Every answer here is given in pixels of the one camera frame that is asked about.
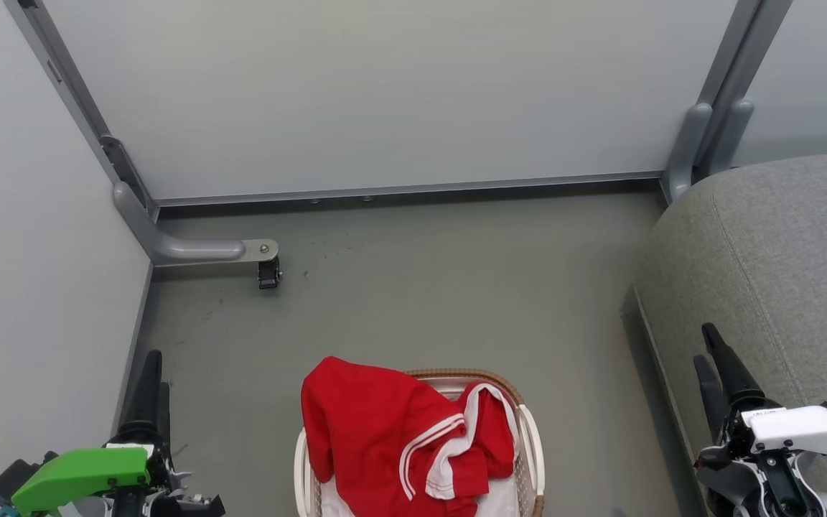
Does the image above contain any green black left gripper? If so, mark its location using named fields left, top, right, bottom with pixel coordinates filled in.
left=0, top=350, right=225, bottom=517

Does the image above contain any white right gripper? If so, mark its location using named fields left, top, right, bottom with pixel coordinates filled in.
left=693, top=322, right=827, bottom=517

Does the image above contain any plain red garment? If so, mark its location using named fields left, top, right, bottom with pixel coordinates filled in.
left=301, top=356, right=490, bottom=517

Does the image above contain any grey fabric sofa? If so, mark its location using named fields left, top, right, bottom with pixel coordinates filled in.
left=632, top=151, right=827, bottom=517

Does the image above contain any white laundry basket brown rim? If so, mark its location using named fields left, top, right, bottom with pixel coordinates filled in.
left=294, top=368, right=546, bottom=517

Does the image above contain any grey partition foot bracket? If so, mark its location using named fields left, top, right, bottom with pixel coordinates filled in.
left=661, top=103, right=714, bottom=203
left=113, top=181, right=280, bottom=267
left=704, top=98, right=755, bottom=177

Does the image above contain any grey partition frame post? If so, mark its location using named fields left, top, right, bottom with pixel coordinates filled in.
left=696, top=0, right=795, bottom=180
left=4, top=0, right=161, bottom=216

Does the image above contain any grey partition bottom rail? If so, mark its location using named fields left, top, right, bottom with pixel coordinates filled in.
left=154, top=171, right=665, bottom=210

